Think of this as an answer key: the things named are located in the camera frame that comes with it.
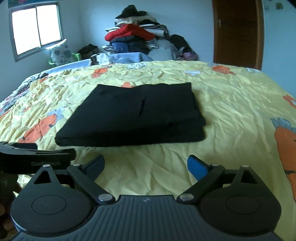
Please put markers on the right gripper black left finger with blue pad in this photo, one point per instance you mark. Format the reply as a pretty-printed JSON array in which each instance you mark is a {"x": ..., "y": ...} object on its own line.
[{"x": 85, "y": 175}]

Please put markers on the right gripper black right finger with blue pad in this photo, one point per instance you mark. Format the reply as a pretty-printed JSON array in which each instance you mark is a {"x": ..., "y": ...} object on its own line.
[{"x": 207, "y": 177}]

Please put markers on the black pants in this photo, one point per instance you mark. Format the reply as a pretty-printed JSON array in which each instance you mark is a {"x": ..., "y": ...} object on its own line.
[{"x": 114, "y": 116}]

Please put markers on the yellow cartoon bed quilt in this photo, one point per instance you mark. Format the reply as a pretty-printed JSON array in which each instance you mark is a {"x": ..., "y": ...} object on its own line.
[{"x": 249, "y": 120}]

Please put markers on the floral white pillow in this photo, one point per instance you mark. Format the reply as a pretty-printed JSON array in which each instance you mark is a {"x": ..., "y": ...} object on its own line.
[{"x": 60, "y": 53}]

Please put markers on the light blue striped blanket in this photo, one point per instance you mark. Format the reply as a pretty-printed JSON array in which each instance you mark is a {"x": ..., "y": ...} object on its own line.
[{"x": 104, "y": 59}]

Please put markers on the green plastic chair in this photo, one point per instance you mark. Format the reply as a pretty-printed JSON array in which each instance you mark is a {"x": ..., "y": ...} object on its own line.
[{"x": 76, "y": 56}]

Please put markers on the purple garment on floor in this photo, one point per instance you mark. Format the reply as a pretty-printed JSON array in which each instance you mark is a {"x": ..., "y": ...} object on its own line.
[{"x": 190, "y": 56}]

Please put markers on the black bag on floor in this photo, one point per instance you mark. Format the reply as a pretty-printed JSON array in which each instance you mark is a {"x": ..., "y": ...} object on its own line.
[{"x": 87, "y": 51}]

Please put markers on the black garment beside pile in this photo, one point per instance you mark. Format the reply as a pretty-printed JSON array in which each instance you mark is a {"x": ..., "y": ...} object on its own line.
[{"x": 180, "y": 43}]

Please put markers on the white wardrobe with flower stickers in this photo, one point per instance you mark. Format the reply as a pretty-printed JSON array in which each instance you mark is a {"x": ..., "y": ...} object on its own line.
[{"x": 279, "y": 41}]

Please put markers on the navy blue folded garment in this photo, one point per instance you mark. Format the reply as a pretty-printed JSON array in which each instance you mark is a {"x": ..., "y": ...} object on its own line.
[{"x": 130, "y": 44}]

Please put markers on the grey bundled garment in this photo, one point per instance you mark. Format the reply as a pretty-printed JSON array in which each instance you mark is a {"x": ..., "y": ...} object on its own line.
[{"x": 162, "y": 50}]

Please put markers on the dark brown wooden door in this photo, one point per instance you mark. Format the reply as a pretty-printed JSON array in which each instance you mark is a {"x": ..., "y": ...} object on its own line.
[{"x": 238, "y": 33}]

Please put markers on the red puffer jacket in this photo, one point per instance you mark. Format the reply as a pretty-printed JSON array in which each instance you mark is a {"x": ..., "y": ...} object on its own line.
[{"x": 129, "y": 30}]

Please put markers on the white folded garments stack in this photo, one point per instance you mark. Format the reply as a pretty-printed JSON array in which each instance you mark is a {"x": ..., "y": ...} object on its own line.
[{"x": 147, "y": 22}]

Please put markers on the black hat on pile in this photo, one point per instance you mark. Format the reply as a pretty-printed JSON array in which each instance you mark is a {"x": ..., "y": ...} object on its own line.
[{"x": 129, "y": 11}]

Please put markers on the window with grey frame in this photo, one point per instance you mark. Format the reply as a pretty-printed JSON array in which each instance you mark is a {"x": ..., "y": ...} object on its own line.
[{"x": 34, "y": 26}]

